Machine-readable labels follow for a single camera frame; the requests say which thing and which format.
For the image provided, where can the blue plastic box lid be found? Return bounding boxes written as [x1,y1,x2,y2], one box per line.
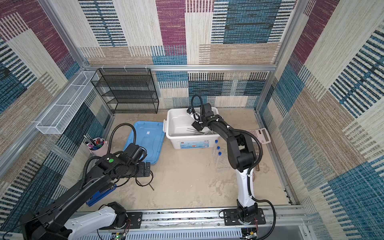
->
[134,121,165,165]

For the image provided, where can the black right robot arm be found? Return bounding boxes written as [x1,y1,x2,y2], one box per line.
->
[187,104,266,224]

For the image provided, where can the black ring with handle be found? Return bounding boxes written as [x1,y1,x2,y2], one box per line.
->
[134,170,156,191]

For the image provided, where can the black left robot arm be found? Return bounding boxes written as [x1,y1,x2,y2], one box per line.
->
[20,142,147,240]

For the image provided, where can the blue black device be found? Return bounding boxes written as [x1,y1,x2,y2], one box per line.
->
[86,183,117,207]

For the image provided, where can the white mesh wall basket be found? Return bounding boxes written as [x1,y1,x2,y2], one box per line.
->
[36,71,95,135]

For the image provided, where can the aluminium front rail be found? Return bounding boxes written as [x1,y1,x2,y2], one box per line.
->
[73,206,317,240]

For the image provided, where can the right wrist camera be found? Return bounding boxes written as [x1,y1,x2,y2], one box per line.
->
[187,108,199,120]

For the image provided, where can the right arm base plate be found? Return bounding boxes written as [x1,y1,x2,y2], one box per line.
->
[219,208,266,226]

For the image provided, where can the black wire shelf rack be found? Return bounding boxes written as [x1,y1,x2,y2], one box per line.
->
[91,68,159,114]

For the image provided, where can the clear test tube rack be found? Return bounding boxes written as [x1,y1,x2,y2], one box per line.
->
[214,147,231,173]

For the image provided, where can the white plastic storage box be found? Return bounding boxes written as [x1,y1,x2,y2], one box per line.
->
[163,108,220,150]

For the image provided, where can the pink calculator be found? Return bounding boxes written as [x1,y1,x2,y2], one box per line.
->
[249,128,271,145]

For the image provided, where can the metal tweezers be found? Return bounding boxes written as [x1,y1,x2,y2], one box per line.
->
[187,128,206,135]

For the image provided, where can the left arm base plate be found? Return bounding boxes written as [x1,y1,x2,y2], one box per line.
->
[122,212,143,232]

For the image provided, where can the pink pen cup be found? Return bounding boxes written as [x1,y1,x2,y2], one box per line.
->
[84,135,109,157]

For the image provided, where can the blue-capped test tube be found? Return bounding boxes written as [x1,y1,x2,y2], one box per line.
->
[214,151,222,168]
[213,146,222,160]
[212,140,218,156]

